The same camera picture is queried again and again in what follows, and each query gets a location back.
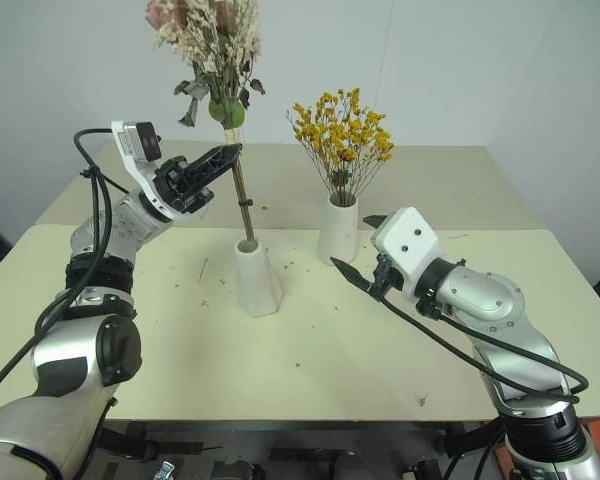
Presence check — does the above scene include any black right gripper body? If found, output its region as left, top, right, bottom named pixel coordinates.
left=370, top=251, right=407, bottom=304

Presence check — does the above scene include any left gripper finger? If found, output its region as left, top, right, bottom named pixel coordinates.
left=194, top=149, right=242, bottom=191
left=185, top=142, right=244, bottom=174

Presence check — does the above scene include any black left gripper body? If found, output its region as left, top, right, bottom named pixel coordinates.
left=152, top=155, right=215, bottom=215

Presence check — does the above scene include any dried white pink flower bouquet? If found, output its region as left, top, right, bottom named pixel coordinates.
left=145, top=0, right=268, bottom=247

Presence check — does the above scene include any yellow dried flower bouquet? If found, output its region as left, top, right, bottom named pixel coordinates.
left=285, top=87, right=397, bottom=207

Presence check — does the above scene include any cylindrical white vase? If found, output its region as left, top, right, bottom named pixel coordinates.
left=316, top=193, right=360, bottom=266

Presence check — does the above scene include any tapered white vase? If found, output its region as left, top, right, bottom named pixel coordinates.
left=235, top=238, right=285, bottom=318

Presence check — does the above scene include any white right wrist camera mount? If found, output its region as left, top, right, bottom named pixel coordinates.
left=370, top=206, right=448, bottom=293

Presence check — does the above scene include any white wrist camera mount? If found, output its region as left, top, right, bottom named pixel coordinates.
left=370, top=206, right=448, bottom=293
left=110, top=119, right=177, bottom=221

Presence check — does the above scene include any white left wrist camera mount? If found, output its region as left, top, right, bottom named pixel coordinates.
left=110, top=119, right=177, bottom=221

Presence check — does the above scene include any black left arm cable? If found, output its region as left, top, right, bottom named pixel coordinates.
left=0, top=127, right=132, bottom=407

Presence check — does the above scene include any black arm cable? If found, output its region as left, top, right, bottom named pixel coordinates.
left=376, top=288, right=591, bottom=404
left=0, top=127, right=132, bottom=407

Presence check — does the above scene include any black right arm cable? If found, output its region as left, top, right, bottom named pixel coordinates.
left=376, top=288, right=591, bottom=404

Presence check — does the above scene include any dark table frame bar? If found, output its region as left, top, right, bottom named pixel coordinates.
left=102, top=419, right=486, bottom=438

